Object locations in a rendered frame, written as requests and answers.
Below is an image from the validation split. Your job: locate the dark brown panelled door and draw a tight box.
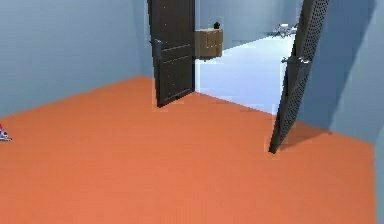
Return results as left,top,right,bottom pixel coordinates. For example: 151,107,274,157
147,0,197,109

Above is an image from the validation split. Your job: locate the black perforated door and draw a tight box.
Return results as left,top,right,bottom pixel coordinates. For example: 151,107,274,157
268,0,331,155

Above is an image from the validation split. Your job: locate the dark door handle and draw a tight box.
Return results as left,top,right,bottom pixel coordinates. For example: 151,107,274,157
149,38,164,61

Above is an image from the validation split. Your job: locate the red and white small object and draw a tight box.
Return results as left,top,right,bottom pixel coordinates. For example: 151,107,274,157
0,124,13,143

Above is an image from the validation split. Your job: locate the brown wooden cabinet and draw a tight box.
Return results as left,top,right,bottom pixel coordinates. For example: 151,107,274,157
194,27,224,61

